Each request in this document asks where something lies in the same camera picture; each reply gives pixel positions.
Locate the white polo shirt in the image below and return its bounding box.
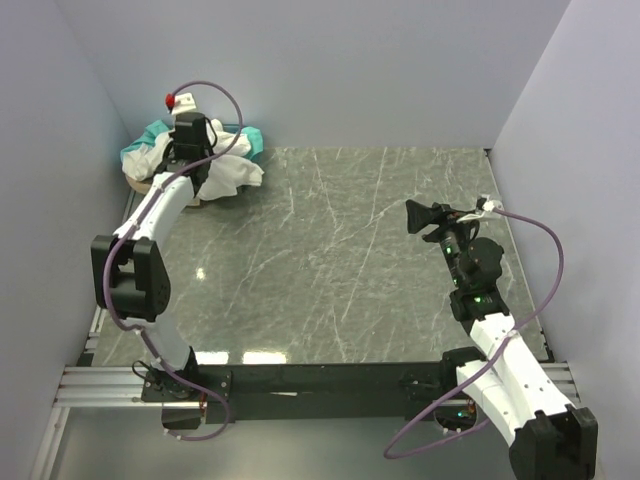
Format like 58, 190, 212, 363
122, 118, 265, 202

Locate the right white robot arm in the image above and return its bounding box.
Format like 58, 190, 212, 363
405, 197, 598, 479

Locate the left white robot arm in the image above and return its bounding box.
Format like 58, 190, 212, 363
91, 112, 214, 400

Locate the teal t shirt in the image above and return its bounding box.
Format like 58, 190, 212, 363
120, 119, 264, 181

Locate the black base beam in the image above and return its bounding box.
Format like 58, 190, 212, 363
139, 360, 501, 432

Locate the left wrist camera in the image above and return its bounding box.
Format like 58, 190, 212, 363
165, 92, 197, 116

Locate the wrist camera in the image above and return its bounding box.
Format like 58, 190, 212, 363
165, 92, 197, 116
456, 195, 503, 223

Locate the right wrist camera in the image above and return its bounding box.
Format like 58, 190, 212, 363
456, 195, 503, 223

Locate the aluminium frame rail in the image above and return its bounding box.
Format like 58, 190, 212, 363
42, 147, 576, 479

